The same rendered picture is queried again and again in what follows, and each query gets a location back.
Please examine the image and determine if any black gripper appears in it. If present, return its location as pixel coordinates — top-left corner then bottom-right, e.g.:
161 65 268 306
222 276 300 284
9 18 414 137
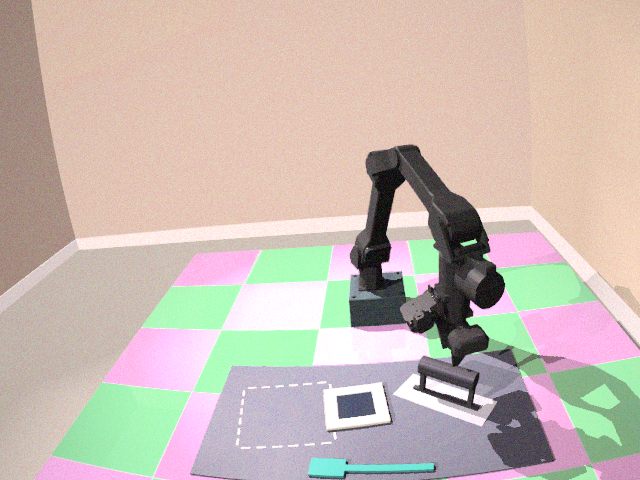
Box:
433 281 489 367

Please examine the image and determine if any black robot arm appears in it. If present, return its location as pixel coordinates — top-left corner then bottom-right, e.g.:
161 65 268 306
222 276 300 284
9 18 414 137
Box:
350 144 506 334

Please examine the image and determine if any white square tile with dark blue centre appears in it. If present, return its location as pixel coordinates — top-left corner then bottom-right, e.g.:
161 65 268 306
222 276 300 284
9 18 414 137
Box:
324 383 390 431

